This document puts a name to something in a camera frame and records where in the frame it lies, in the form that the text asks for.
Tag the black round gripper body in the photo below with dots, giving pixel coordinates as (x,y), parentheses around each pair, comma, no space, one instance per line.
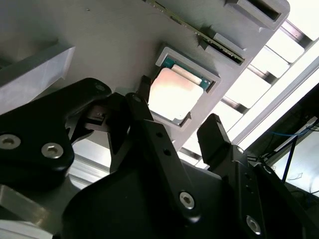
(119,206)

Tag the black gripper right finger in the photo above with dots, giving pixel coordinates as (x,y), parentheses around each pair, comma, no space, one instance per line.
(216,142)

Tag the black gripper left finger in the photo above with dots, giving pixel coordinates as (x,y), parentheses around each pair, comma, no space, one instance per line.
(32,124)

